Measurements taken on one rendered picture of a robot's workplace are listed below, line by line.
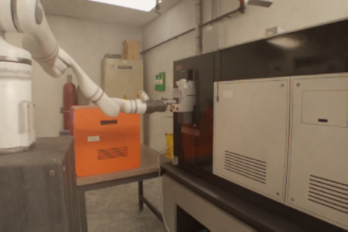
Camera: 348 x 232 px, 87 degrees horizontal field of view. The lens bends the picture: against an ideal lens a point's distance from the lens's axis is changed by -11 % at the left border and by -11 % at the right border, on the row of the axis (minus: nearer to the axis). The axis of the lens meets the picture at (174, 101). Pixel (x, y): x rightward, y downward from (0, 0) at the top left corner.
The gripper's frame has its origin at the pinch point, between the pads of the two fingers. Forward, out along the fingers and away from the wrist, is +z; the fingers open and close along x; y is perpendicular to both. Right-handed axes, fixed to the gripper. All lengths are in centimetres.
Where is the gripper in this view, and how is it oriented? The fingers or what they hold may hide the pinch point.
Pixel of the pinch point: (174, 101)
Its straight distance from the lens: 114.3
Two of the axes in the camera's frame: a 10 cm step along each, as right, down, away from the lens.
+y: -2.2, 9.0, 3.9
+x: 4.8, 4.4, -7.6
